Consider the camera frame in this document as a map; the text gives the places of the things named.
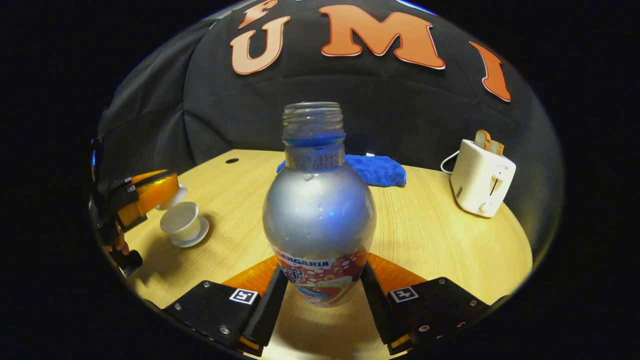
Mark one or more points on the toasted bread slices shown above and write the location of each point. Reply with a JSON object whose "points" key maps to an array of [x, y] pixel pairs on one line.
{"points": [[487, 142]]}

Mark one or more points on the silver water bottle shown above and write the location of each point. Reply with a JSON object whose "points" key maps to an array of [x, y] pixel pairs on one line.
{"points": [[320, 215]]}

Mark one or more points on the blue towel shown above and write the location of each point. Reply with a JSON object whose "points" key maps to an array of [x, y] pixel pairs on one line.
{"points": [[375, 170]]}

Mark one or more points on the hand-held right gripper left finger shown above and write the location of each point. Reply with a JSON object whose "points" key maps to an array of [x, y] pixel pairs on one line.
{"points": [[270, 310]]}

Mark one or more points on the black backdrop cloth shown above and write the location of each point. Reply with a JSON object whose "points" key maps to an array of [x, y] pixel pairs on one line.
{"points": [[400, 110]]}

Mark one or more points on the white teacup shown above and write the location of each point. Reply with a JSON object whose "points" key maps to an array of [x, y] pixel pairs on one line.
{"points": [[181, 222]]}

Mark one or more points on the white toaster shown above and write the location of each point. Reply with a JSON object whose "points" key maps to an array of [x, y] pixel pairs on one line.
{"points": [[480, 185]]}

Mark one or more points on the white saucer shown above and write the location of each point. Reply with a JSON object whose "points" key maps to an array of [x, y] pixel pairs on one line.
{"points": [[200, 235]]}

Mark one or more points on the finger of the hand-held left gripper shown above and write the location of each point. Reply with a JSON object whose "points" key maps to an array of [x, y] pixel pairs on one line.
{"points": [[145, 176], [150, 195]]}

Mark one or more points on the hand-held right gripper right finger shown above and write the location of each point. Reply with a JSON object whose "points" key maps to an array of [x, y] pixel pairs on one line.
{"points": [[377, 305]]}

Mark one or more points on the white teacup lid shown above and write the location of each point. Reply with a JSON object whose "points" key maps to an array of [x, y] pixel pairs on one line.
{"points": [[172, 200]]}

